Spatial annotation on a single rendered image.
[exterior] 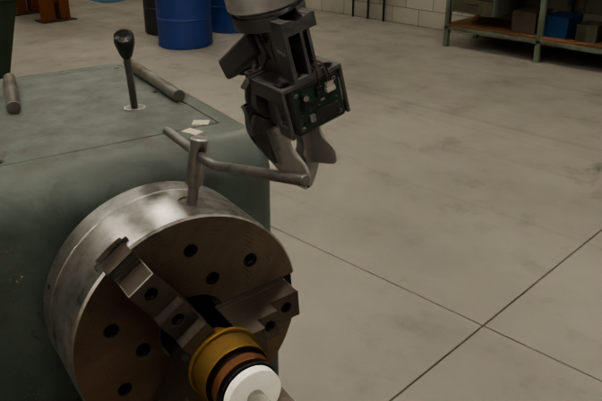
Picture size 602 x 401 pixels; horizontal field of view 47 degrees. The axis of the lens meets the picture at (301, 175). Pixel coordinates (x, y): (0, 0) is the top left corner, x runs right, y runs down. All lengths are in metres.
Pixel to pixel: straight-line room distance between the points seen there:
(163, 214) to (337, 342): 1.89
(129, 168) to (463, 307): 2.15
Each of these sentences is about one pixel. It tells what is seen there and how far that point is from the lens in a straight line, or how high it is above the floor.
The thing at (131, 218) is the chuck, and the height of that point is 1.23.
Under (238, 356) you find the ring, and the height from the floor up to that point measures 1.12.
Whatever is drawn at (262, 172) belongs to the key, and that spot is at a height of 1.33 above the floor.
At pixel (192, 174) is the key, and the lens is 0.86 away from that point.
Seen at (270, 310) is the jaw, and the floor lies 1.11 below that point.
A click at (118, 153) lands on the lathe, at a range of 1.01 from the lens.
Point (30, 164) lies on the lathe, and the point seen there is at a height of 1.26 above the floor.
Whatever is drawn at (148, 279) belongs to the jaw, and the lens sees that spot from 0.80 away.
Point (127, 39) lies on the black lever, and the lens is 1.08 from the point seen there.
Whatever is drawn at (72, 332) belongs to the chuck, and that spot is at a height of 1.13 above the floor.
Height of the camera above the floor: 1.61
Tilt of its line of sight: 23 degrees down
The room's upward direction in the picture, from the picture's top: straight up
